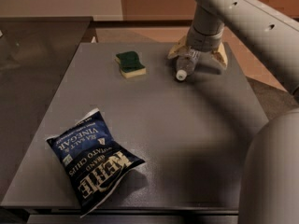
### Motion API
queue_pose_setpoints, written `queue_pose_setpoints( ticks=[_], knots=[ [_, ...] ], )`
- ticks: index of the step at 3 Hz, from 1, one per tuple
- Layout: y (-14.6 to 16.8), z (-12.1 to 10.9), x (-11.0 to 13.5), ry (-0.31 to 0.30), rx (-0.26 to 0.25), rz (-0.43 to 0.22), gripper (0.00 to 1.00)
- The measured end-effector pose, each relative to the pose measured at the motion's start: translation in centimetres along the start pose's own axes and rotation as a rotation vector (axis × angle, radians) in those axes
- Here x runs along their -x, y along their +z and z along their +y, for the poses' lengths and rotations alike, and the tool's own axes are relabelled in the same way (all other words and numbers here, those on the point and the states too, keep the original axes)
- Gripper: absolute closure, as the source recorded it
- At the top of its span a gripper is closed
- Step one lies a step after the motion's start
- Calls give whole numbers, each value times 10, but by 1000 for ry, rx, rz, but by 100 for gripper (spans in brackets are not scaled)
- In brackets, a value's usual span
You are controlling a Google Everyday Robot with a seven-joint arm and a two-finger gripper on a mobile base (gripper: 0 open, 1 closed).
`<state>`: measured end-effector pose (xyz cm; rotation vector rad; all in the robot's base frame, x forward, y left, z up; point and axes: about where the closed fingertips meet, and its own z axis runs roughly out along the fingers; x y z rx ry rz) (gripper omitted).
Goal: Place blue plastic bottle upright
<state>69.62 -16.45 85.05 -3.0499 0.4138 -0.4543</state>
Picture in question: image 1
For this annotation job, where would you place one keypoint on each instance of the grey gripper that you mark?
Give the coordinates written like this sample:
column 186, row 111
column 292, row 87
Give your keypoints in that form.
column 204, row 43

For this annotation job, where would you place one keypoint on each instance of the clear plastic water bottle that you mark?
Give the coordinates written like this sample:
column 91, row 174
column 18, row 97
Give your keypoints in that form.
column 186, row 64

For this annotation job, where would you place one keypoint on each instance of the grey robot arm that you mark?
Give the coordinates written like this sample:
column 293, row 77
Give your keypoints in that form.
column 270, row 181

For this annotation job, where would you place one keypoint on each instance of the green and yellow sponge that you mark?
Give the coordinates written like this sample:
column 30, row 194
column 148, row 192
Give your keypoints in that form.
column 130, row 65

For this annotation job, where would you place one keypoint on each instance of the blue potato chips bag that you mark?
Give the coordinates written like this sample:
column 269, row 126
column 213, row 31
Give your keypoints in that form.
column 94, row 162

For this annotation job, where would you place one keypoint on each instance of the dark side table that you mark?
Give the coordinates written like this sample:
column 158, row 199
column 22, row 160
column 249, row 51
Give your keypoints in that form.
column 34, row 55

